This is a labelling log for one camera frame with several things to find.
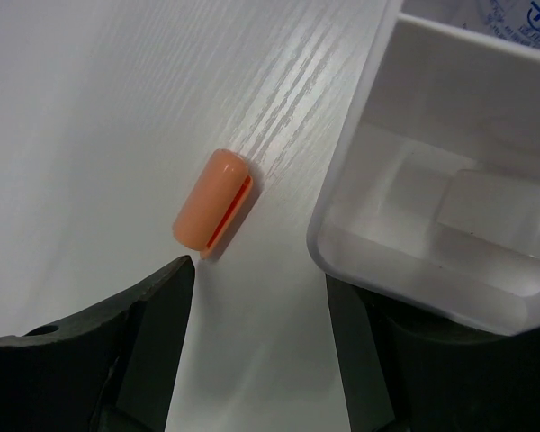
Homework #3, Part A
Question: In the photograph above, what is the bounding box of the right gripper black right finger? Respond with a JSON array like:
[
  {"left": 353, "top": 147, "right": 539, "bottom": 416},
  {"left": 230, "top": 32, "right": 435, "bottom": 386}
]
[{"left": 327, "top": 278, "right": 540, "bottom": 431}]

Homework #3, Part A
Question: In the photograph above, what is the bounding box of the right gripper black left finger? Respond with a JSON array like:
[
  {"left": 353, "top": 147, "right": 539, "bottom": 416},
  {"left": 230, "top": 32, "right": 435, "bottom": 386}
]
[{"left": 0, "top": 256, "right": 194, "bottom": 431}]

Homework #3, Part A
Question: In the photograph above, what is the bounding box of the white tape roll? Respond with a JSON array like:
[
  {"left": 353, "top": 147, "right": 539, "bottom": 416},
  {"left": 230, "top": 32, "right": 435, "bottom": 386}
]
[{"left": 437, "top": 170, "right": 540, "bottom": 261}]

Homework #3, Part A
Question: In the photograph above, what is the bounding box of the orange eraser piece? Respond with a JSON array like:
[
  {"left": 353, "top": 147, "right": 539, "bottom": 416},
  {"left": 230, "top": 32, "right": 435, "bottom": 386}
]
[{"left": 172, "top": 148, "right": 254, "bottom": 259}]

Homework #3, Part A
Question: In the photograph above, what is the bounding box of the blue-cap glue tube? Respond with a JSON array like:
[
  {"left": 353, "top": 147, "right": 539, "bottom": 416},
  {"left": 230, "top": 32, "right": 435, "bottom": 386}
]
[{"left": 475, "top": 0, "right": 540, "bottom": 50}]

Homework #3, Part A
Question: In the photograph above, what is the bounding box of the white divided organizer box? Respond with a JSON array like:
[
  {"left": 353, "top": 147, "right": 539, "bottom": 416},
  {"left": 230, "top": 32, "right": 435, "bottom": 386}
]
[{"left": 307, "top": 1, "right": 540, "bottom": 335}]

